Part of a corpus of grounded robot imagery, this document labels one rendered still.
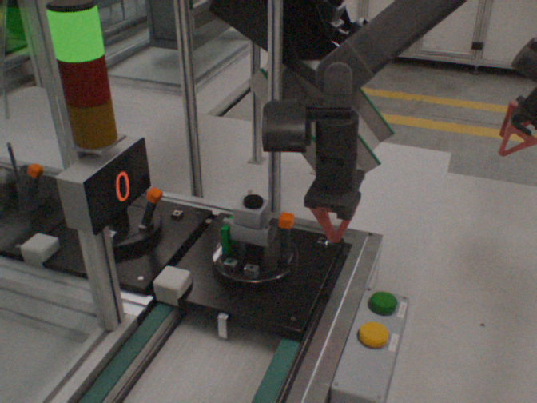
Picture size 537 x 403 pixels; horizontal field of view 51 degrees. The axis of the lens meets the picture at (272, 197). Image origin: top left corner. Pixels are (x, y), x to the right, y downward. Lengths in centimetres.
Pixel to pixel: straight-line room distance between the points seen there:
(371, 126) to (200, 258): 53
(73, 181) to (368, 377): 44
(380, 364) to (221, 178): 73
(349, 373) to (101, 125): 44
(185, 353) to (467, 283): 54
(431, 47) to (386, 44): 421
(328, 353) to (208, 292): 21
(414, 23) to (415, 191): 70
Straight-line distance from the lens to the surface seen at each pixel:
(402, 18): 73
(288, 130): 73
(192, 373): 84
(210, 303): 86
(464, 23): 486
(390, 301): 87
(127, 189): 71
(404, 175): 143
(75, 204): 67
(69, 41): 62
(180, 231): 101
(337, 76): 71
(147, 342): 86
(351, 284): 92
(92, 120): 65
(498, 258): 120
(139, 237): 98
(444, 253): 118
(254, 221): 85
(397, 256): 115
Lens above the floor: 155
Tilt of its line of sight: 32 degrees down
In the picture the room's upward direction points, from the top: straight up
